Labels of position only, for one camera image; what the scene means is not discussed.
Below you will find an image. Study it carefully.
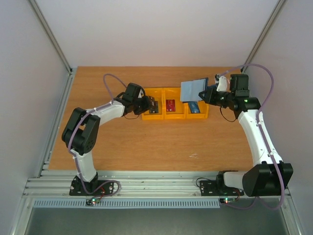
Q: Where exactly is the left yellow bin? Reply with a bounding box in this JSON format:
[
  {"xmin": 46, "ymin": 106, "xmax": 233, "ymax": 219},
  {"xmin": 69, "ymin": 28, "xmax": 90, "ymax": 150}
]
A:
[{"xmin": 141, "ymin": 88, "xmax": 164, "ymax": 120}]

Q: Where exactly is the aluminium frame post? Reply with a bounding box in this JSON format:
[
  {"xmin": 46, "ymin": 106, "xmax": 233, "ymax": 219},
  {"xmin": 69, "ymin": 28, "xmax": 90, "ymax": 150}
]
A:
[
  {"xmin": 26, "ymin": 0, "xmax": 74, "ymax": 74},
  {"xmin": 245, "ymin": 0, "xmax": 288, "ymax": 64}
]

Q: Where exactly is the blue credit card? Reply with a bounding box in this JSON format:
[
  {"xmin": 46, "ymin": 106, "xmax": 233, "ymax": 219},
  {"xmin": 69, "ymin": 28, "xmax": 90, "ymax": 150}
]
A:
[{"xmin": 188, "ymin": 101, "xmax": 201, "ymax": 114}]

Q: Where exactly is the black VIP credit card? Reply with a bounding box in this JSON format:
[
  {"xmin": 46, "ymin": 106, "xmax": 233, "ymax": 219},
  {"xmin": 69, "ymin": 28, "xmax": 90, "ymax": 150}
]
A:
[{"xmin": 149, "ymin": 101, "xmax": 159, "ymax": 114}]

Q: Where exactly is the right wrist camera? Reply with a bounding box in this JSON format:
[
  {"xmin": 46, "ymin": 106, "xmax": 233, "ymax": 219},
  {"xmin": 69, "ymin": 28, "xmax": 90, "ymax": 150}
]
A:
[{"xmin": 215, "ymin": 74, "xmax": 229, "ymax": 92}]

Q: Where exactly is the grey slotted cable duct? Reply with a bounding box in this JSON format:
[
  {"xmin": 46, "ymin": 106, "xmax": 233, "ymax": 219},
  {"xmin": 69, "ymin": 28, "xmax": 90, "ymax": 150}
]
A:
[{"xmin": 33, "ymin": 198, "xmax": 220, "ymax": 209}]

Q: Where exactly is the right aluminium frame post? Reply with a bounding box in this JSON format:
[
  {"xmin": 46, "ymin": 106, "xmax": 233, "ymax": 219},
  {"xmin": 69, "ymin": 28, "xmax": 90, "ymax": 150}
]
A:
[{"xmin": 245, "ymin": 0, "xmax": 288, "ymax": 64}]

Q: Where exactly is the right circuit board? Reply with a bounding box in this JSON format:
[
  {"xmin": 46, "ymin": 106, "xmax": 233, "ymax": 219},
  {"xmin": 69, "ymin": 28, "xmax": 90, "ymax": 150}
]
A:
[{"xmin": 220, "ymin": 197, "xmax": 238, "ymax": 204}]

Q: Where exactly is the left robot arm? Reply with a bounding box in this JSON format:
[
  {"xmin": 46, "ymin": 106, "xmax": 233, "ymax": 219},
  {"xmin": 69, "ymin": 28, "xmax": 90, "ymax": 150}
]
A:
[{"xmin": 62, "ymin": 83, "xmax": 156, "ymax": 197}]

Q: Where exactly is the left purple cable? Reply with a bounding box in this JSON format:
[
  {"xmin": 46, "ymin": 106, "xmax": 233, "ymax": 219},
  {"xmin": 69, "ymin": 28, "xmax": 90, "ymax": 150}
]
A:
[{"xmin": 67, "ymin": 73, "xmax": 128, "ymax": 196}]

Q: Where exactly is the blue card holder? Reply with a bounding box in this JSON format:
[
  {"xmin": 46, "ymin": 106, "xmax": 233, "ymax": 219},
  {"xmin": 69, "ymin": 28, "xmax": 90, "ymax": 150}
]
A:
[{"xmin": 180, "ymin": 77, "xmax": 217, "ymax": 102}]

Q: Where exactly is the left aluminium frame post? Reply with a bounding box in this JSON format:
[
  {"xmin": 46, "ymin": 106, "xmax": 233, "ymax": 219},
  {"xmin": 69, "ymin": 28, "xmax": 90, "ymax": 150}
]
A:
[{"xmin": 26, "ymin": 0, "xmax": 74, "ymax": 74}]

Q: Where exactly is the red credit card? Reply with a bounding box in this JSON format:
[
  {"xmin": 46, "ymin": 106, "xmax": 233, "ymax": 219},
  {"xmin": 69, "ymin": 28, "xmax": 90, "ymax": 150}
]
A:
[{"xmin": 165, "ymin": 99, "xmax": 176, "ymax": 112}]

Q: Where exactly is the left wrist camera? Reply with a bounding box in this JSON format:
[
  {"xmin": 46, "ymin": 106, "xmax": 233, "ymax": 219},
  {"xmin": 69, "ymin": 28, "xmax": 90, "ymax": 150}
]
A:
[{"xmin": 137, "ymin": 88, "xmax": 145, "ymax": 98}]

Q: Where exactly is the middle yellow bin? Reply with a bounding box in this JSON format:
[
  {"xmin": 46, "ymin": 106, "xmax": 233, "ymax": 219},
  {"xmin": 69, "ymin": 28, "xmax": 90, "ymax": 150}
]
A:
[{"xmin": 162, "ymin": 87, "xmax": 187, "ymax": 119}]

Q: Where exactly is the circuit board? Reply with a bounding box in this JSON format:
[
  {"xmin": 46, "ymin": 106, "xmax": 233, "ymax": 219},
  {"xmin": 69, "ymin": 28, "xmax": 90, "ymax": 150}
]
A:
[
  {"xmin": 220, "ymin": 197, "xmax": 238, "ymax": 204},
  {"xmin": 86, "ymin": 198, "xmax": 101, "ymax": 206}
]

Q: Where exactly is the left circuit board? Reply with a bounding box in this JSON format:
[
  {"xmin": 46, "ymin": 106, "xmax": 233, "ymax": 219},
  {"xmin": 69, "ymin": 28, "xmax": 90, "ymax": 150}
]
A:
[{"xmin": 86, "ymin": 198, "xmax": 101, "ymax": 206}]

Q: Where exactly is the right yellow bin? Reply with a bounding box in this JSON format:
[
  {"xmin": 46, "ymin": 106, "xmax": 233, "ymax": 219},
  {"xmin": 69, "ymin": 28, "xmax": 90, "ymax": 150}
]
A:
[{"xmin": 183, "ymin": 100, "xmax": 209, "ymax": 119}]

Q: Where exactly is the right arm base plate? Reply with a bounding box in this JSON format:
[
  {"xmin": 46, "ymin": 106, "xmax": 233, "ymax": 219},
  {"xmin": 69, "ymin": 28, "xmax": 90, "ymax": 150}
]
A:
[{"xmin": 196, "ymin": 179, "xmax": 244, "ymax": 197}]

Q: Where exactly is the yellow bin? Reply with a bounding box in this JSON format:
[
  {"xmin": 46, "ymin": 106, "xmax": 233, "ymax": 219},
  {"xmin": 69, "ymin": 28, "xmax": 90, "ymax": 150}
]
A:
[
  {"xmin": 141, "ymin": 88, "xmax": 164, "ymax": 120},
  {"xmin": 183, "ymin": 100, "xmax": 209, "ymax": 119},
  {"xmin": 162, "ymin": 87, "xmax": 187, "ymax": 119}
]

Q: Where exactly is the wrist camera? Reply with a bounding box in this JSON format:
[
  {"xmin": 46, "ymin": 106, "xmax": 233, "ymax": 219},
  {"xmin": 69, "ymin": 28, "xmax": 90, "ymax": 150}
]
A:
[
  {"xmin": 215, "ymin": 74, "xmax": 229, "ymax": 92},
  {"xmin": 137, "ymin": 88, "xmax": 145, "ymax": 98}
]

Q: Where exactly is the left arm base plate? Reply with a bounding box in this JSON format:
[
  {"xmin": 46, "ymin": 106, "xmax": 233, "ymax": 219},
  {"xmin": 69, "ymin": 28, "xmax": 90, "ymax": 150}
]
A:
[{"xmin": 69, "ymin": 175, "xmax": 121, "ymax": 197}]

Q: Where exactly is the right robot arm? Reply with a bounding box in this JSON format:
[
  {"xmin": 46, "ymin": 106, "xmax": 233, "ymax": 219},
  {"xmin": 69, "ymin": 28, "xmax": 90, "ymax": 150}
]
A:
[{"xmin": 199, "ymin": 74, "xmax": 293, "ymax": 197}]

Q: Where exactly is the aluminium rail base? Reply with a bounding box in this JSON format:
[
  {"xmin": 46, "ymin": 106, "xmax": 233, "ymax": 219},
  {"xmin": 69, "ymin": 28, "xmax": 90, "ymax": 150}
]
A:
[{"xmin": 22, "ymin": 170, "xmax": 291, "ymax": 199}]

